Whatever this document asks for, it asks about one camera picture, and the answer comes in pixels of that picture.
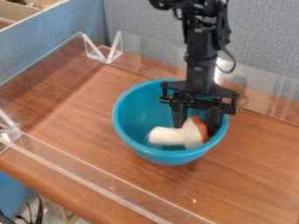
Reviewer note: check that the wooden shelf unit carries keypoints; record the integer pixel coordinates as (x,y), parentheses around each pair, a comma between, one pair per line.
(16,11)

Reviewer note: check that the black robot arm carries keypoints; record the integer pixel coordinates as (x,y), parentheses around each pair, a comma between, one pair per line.
(205,33)

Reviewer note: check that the clear acrylic front barrier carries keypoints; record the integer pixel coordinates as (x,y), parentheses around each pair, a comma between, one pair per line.
(32,160)

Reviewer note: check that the clear acrylic barrier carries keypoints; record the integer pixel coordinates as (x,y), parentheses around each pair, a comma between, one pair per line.
(267,92)
(32,160)

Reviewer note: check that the white brown toy mushroom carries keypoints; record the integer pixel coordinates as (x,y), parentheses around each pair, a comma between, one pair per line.
(189,136)

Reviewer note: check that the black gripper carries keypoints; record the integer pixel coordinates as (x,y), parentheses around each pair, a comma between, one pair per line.
(220,100)

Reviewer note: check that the clear acrylic back barrier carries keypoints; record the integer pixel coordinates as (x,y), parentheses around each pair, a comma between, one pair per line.
(267,92)

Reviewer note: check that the blue plastic bowl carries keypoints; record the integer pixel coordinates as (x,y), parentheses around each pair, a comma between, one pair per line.
(137,113)

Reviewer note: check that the clear acrylic corner bracket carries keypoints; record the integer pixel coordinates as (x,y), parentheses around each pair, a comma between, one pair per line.
(102,53)

